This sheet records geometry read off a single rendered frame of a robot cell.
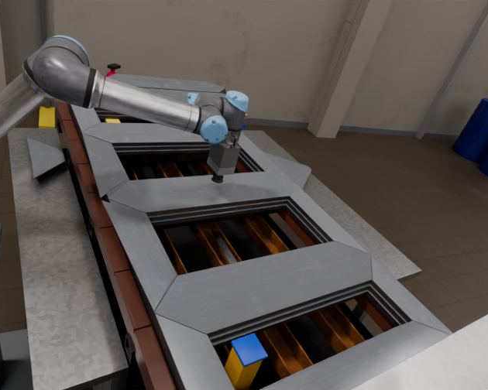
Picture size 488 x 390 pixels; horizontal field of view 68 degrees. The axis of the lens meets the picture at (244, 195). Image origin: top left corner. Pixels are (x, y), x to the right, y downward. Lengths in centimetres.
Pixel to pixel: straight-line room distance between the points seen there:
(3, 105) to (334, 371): 104
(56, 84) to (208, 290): 60
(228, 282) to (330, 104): 376
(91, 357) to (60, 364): 7
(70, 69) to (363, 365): 95
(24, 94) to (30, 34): 261
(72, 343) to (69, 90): 61
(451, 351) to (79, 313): 88
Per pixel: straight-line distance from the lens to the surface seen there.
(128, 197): 119
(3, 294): 210
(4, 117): 115
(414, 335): 111
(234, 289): 96
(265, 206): 135
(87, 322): 109
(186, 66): 390
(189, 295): 92
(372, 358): 99
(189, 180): 132
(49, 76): 97
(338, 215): 164
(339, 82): 450
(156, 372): 84
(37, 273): 122
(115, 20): 368
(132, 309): 93
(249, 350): 83
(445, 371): 80
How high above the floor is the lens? 155
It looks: 32 degrees down
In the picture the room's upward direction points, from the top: 17 degrees clockwise
